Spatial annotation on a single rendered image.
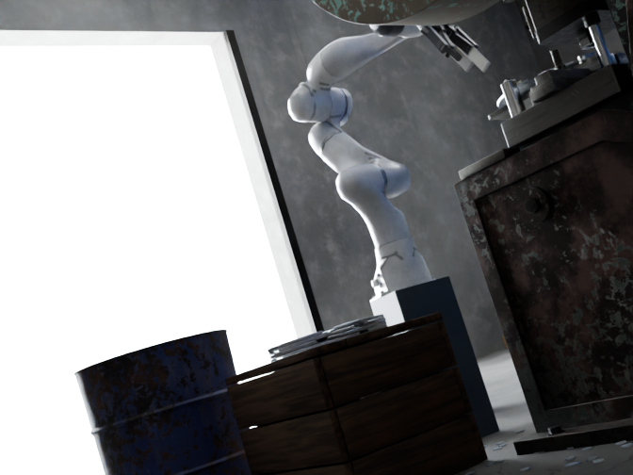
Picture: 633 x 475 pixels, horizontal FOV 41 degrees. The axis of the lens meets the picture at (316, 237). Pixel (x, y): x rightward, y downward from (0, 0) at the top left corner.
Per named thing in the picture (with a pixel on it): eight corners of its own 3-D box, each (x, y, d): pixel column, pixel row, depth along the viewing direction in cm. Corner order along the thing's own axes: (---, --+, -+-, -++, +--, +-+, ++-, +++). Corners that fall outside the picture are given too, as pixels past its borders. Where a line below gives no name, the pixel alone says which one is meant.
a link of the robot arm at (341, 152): (316, 164, 263) (361, 158, 275) (365, 209, 249) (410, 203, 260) (327, 133, 257) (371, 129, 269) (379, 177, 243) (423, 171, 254)
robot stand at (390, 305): (415, 451, 246) (369, 302, 252) (468, 433, 252) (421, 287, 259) (446, 450, 229) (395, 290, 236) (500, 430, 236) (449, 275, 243)
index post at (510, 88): (511, 122, 192) (497, 82, 193) (520, 121, 194) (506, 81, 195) (521, 116, 189) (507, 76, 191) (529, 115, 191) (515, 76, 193)
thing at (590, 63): (570, 90, 192) (563, 71, 193) (608, 88, 201) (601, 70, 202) (603, 72, 185) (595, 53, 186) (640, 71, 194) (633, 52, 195)
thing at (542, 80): (531, 102, 179) (516, 57, 181) (578, 98, 190) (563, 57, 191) (554, 90, 175) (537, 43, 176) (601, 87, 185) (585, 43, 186)
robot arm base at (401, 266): (360, 306, 258) (346, 262, 260) (413, 291, 265) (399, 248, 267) (390, 292, 237) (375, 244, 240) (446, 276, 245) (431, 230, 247)
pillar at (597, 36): (602, 70, 183) (580, 11, 185) (608, 70, 185) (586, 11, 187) (610, 65, 182) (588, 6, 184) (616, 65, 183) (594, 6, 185)
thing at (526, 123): (508, 149, 189) (498, 123, 190) (620, 135, 217) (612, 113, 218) (621, 90, 166) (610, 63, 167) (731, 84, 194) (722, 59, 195)
